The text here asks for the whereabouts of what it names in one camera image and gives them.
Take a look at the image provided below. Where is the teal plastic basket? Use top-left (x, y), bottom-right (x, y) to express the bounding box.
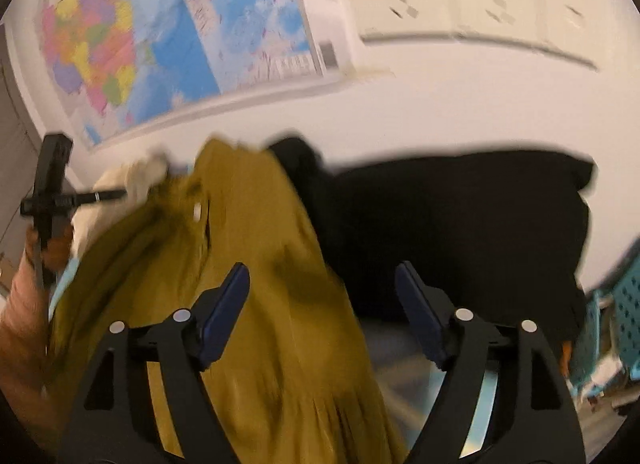
top-left (570, 269), bottom-right (640, 407)

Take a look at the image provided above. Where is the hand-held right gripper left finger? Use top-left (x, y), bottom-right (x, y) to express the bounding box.
top-left (57, 263), bottom-right (251, 464)

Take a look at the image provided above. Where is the black garment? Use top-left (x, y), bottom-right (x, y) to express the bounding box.
top-left (265, 136), bottom-right (598, 375)

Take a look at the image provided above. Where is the white cloth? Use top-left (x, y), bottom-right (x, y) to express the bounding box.
top-left (74, 151), bottom-right (172, 257)

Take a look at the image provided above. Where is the grey door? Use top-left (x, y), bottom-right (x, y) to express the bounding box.
top-left (0, 24), bottom-right (43, 289)

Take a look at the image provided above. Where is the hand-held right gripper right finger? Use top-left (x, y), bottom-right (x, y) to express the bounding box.
top-left (395, 261), bottom-right (586, 464)

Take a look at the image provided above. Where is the person's left hand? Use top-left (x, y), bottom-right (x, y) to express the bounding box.
top-left (25, 224), bottom-right (75, 275)

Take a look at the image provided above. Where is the colourful wall map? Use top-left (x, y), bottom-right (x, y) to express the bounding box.
top-left (32, 0), bottom-right (341, 149)

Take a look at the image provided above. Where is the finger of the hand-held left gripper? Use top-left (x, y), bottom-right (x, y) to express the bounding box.
top-left (75, 189), bottom-right (127, 205)

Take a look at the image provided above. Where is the mustard yellow garment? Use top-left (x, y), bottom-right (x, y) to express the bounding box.
top-left (47, 136), bottom-right (408, 464)

